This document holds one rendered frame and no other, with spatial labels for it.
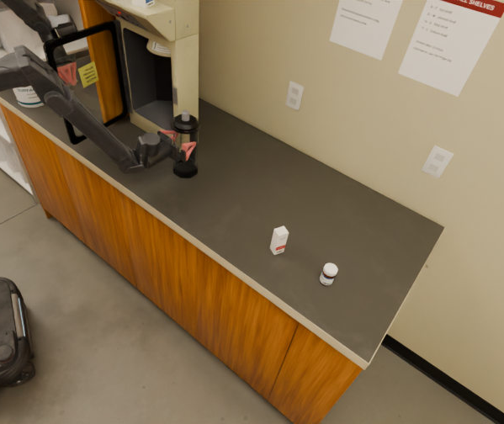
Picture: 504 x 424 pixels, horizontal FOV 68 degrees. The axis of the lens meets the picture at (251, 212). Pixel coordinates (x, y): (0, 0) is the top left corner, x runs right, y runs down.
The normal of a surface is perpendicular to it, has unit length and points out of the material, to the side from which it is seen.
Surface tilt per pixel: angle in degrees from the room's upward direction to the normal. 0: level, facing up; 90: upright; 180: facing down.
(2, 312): 0
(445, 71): 90
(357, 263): 0
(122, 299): 0
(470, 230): 90
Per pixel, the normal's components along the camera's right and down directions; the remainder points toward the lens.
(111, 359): 0.11, -0.70
